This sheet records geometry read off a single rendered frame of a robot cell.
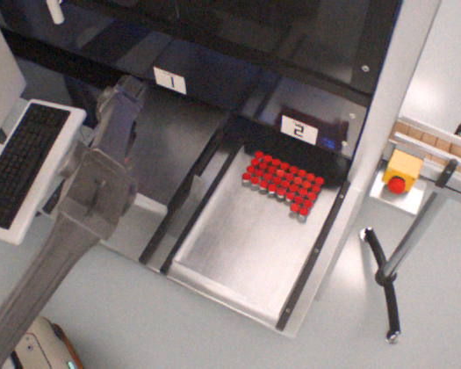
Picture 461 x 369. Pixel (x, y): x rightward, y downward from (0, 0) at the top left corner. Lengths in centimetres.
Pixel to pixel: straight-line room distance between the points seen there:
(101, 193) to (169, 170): 64
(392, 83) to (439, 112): 173
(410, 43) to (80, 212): 59
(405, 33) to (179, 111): 71
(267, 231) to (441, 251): 122
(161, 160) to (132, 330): 94
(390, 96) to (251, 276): 49
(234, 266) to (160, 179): 29
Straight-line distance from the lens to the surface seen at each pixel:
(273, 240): 121
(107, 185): 69
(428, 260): 227
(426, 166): 132
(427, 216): 157
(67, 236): 66
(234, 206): 124
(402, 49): 93
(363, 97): 104
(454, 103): 278
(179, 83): 128
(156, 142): 136
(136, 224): 125
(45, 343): 187
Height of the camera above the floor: 198
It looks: 60 degrees down
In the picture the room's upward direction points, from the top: 3 degrees counter-clockwise
